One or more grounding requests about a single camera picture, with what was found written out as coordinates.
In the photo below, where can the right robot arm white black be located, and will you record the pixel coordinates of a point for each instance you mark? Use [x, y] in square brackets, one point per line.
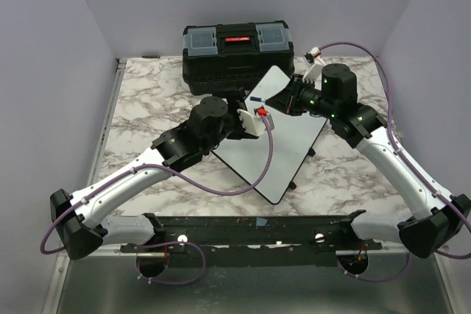
[436, 215]

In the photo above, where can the white whiteboard with black rim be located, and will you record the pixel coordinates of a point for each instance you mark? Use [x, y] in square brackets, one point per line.
[293, 138]

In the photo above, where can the black plastic toolbox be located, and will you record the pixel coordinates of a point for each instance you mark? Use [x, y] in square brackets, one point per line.
[223, 56]

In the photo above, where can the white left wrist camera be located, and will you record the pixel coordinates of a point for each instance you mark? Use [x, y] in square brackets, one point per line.
[257, 123]

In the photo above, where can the white marker pen blue cap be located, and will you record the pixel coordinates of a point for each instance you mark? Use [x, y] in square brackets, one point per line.
[256, 99]

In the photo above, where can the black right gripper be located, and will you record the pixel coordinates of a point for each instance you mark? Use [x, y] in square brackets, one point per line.
[286, 101]

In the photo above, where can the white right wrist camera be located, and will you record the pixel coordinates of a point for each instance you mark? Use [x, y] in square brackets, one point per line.
[314, 71]

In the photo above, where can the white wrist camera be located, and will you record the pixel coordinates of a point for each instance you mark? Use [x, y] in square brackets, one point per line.
[257, 123]
[314, 71]

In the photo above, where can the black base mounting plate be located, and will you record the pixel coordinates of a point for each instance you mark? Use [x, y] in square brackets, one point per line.
[249, 241]

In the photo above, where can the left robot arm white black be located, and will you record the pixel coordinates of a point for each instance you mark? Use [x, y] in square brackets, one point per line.
[83, 219]

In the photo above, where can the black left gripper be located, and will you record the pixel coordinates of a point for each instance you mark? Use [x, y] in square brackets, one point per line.
[235, 99]

